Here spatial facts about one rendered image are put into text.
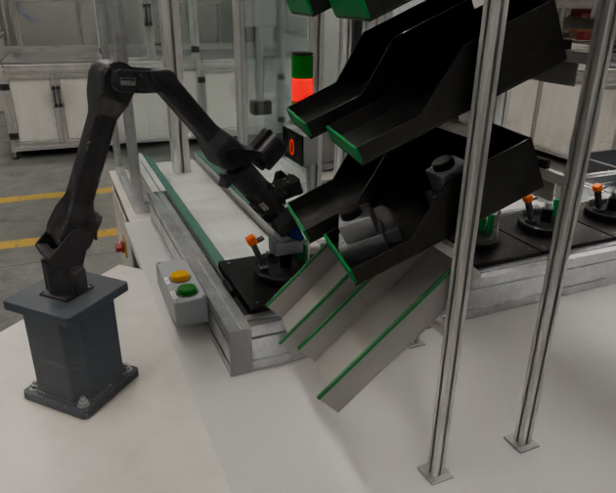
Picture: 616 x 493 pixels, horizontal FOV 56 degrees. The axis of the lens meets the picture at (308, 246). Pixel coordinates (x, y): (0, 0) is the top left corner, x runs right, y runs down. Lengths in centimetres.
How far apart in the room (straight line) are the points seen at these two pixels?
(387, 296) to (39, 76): 568
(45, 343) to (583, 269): 121
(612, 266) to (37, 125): 565
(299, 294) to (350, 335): 17
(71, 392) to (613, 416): 94
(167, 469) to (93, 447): 14
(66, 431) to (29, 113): 551
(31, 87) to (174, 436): 558
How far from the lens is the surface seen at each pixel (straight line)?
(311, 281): 105
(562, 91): 638
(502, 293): 141
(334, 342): 94
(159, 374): 118
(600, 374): 129
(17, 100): 643
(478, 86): 71
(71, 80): 638
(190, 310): 122
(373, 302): 93
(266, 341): 113
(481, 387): 117
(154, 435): 104
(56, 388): 113
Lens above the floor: 153
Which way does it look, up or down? 23 degrees down
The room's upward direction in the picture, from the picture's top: 1 degrees clockwise
